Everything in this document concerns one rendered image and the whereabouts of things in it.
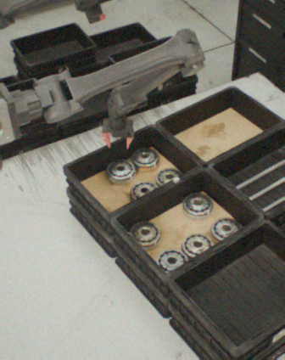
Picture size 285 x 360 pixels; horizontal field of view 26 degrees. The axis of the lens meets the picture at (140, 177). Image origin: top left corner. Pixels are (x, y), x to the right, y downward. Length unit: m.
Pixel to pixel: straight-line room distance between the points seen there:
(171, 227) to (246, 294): 0.34
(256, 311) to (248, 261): 0.18
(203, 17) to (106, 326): 3.29
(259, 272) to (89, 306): 0.55
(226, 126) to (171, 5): 2.66
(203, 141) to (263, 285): 0.69
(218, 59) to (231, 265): 2.60
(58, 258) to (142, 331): 0.41
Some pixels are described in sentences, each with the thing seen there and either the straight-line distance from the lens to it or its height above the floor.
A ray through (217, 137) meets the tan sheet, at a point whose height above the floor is 0.83.
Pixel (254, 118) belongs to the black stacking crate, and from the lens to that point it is 2.46.
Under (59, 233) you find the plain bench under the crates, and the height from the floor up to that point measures 0.70.
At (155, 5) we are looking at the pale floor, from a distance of 5.02.
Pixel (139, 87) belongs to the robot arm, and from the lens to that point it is 1.83.
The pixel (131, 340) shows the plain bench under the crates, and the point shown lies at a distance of 1.96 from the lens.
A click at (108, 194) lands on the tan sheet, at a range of 2.17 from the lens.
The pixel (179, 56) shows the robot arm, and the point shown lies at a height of 1.52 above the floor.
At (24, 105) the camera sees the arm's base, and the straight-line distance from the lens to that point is 1.51.
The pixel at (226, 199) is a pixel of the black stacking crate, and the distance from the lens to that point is 2.09.
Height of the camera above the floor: 2.37
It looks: 44 degrees down
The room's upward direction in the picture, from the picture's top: 2 degrees counter-clockwise
